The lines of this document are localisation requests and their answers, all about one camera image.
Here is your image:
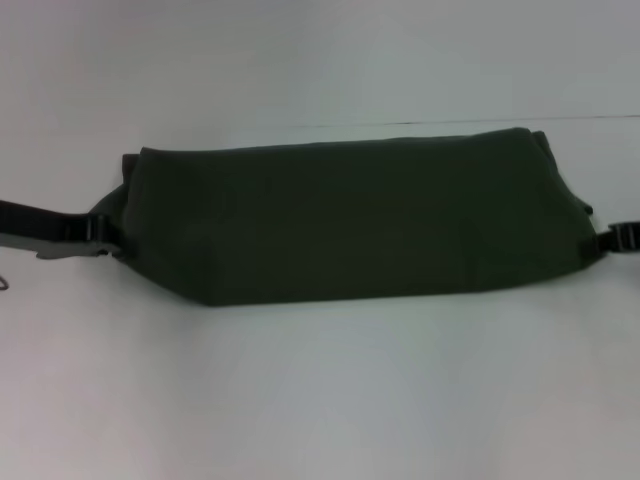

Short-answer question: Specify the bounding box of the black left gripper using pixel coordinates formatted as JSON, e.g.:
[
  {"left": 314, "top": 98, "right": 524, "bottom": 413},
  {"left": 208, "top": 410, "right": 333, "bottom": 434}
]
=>
[{"left": 0, "top": 199, "right": 127, "bottom": 262}]

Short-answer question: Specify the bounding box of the dark green t-shirt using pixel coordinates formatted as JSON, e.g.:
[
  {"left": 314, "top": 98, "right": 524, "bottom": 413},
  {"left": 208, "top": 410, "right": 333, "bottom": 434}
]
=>
[{"left": 92, "top": 127, "right": 605, "bottom": 311}]

